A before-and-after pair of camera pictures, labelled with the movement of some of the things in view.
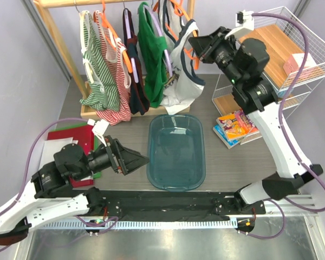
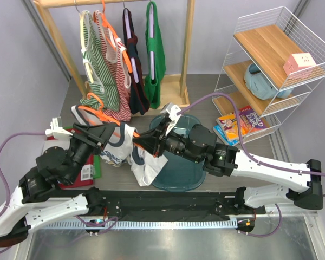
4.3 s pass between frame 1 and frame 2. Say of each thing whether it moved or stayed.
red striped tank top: stayed
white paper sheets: stayed
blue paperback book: stayed
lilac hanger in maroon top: stayed
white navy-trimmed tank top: moved
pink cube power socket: stayed
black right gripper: moved
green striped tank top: stayed
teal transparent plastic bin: stayed
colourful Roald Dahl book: stayed
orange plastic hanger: moved
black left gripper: moved
